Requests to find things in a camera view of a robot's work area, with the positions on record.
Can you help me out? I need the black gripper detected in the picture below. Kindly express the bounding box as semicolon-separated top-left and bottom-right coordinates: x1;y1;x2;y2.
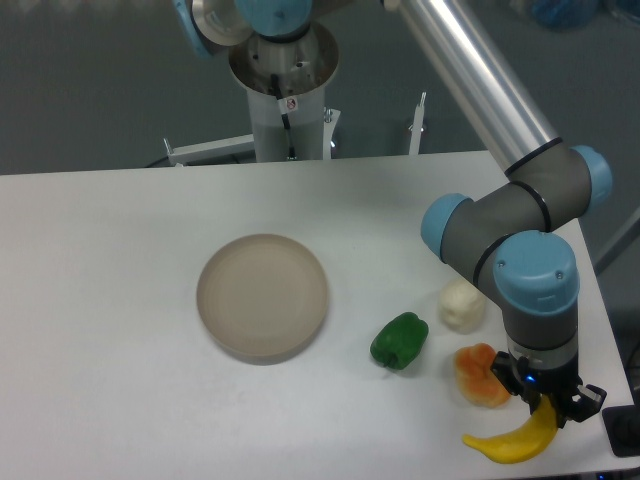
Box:
490;348;607;428

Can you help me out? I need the yellow toy banana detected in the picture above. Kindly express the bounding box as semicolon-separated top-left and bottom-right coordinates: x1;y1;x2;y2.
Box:
462;395;558;464

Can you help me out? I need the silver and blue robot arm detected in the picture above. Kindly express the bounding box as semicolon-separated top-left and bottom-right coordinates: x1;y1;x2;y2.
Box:
173;1;612;424

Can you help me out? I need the orange toy fruit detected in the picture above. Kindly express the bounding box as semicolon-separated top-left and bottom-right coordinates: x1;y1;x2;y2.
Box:
453;343;511;409

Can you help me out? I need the black device at table edge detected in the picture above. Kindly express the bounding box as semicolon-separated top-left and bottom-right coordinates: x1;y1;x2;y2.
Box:
602;405;639;458

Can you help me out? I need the white toy garlic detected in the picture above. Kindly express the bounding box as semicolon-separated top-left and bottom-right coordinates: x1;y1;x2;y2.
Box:
438;278;487;333

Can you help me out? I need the green toy bell pepper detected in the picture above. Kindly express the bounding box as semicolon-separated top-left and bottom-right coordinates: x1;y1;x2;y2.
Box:
369;312;429;370

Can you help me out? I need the beige round plate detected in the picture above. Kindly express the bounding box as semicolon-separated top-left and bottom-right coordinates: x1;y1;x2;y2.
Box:
196;234;329;364

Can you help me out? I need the blue object in background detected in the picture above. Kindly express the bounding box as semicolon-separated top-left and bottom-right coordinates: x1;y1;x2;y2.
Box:
528;0;600;30

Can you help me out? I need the white upright frame post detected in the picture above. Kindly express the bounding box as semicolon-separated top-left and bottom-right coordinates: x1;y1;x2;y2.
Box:
408;91;427;156

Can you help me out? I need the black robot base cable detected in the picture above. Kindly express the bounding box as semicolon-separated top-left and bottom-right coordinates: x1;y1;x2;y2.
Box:
269;73;297;162

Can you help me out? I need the white metal frame bracket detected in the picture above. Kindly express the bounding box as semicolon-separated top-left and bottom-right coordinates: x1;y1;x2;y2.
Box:
156;134;255;167

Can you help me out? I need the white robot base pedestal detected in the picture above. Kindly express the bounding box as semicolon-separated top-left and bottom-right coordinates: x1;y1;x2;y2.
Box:
229;22;339;162

